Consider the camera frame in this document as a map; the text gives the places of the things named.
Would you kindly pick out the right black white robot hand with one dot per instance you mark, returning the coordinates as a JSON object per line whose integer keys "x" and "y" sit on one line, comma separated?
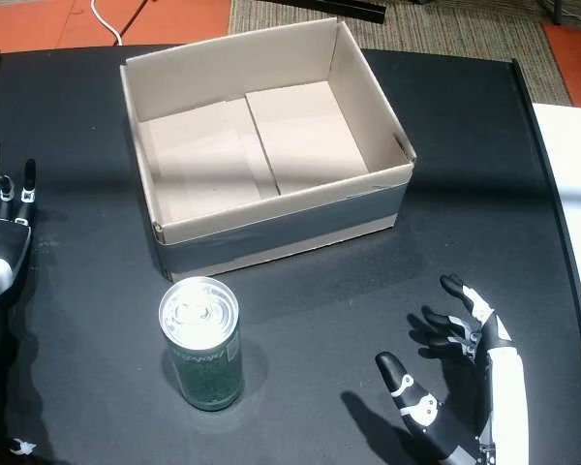
{"x": 506, "y": 387}

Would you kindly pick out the white table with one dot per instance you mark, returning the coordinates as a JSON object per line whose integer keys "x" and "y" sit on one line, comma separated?
{"x": 576, "y": 194}

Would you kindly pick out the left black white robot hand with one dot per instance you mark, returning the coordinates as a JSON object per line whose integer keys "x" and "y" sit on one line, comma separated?
{"x": 2, "y": 247}

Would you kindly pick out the open cardboard box grey tape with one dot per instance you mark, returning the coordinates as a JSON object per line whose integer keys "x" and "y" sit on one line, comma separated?
{"x": 271, "y": 223}

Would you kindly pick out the black metal leg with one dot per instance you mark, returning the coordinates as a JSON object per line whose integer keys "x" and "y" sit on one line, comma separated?
{"x": 558, "y": 12}

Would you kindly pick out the black flat bar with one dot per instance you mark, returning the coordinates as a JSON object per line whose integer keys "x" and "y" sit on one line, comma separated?
{"x": 348, "y": 12}

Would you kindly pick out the green drink can silver lid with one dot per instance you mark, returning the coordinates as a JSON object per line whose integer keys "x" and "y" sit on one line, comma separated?
{"x": 208, "y": 368}

